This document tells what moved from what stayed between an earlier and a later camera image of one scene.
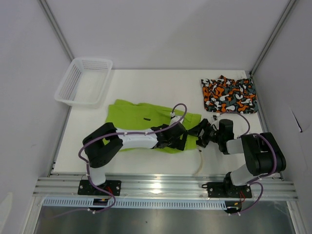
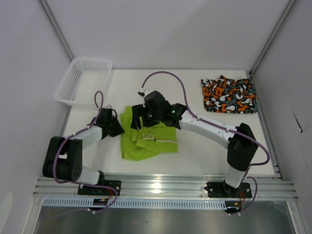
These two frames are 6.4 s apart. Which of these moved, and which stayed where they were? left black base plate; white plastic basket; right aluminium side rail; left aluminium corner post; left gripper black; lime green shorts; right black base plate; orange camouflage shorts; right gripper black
Moved: right gripper black; left gripper black; lime green shorts
Stayed: left aluminium corner post; right aluminium side rail; white plastic basket; orange camouflage shorts; left black base plate; right black base plate
